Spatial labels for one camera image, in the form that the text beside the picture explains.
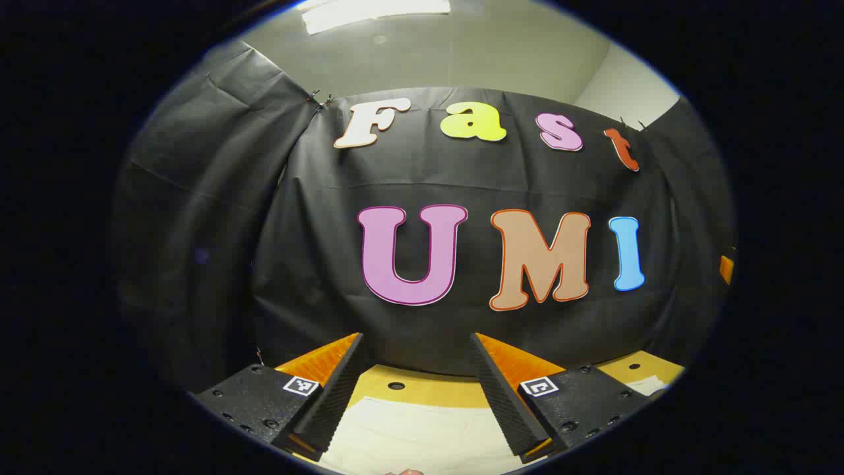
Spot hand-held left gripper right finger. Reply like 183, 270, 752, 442
468, 332, 655, 465

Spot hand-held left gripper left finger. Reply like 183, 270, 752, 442
191, 332, 365, 462

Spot white jeans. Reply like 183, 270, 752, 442
316, 375, 668, 475

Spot black backdrop cloth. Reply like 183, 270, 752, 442
112, 40, 736, 396

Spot ceiling light panel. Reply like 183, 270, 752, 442
300, 0, 452, 35

